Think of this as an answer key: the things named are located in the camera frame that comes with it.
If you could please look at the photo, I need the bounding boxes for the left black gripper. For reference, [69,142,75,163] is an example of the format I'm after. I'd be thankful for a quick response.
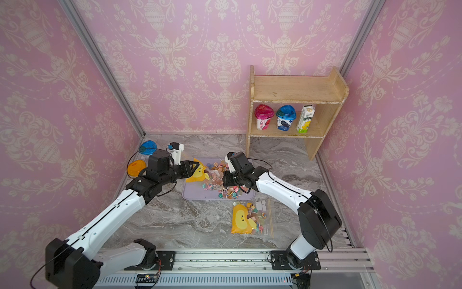
[159,159,200,186]

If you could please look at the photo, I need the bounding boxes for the candy ziploc bag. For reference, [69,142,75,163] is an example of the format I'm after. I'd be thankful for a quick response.
[186,158,229,185]
[231,200,274,237]

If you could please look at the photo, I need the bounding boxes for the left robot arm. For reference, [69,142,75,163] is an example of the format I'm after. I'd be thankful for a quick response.
[43,149,200,289]

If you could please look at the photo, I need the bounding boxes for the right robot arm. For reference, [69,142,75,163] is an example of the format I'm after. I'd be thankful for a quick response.
[223,152,342,268]

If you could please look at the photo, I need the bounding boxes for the pile of colourful candies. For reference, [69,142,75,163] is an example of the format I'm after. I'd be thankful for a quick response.
[200,161,253,200]

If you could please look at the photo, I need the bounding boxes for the lilac plastic tray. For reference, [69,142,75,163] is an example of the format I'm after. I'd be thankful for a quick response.
[182,157,255,201]

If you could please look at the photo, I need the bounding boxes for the blue lid cup on table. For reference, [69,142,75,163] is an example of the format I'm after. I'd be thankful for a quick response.
[138,140,158,156]

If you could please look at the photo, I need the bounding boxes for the orange lid cup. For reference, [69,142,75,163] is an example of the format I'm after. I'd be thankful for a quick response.
[127,160,147,178]

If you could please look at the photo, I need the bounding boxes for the pink lid cup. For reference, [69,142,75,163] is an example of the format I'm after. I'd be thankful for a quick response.
[255,104,274,130]

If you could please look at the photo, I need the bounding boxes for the blue lid cup on shelf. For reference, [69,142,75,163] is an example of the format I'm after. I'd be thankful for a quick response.
[276,105,297,131]

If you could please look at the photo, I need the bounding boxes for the green white carton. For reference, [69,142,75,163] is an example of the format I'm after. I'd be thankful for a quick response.
[297,105,315,134]

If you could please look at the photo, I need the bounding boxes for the wooden shelf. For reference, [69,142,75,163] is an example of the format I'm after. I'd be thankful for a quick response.
[245,65,350,161]

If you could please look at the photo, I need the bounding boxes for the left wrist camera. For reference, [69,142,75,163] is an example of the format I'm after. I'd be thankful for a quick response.
[167,142,184,166]

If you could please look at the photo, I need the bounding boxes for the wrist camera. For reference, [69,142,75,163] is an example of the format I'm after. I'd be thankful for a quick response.
[167,142,184,166]
[225,152,235,173]

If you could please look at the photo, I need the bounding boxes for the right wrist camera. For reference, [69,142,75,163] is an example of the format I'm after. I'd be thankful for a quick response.
[225,152,235,173]

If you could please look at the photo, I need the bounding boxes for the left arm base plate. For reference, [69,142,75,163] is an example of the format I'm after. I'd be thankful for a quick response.
[137,250,176,271]

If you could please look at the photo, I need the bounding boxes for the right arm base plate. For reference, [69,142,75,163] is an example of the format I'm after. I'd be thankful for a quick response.
[267,250,321,271]

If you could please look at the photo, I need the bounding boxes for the aluminium rail frame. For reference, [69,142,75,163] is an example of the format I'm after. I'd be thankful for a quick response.
[93,248,381,289]

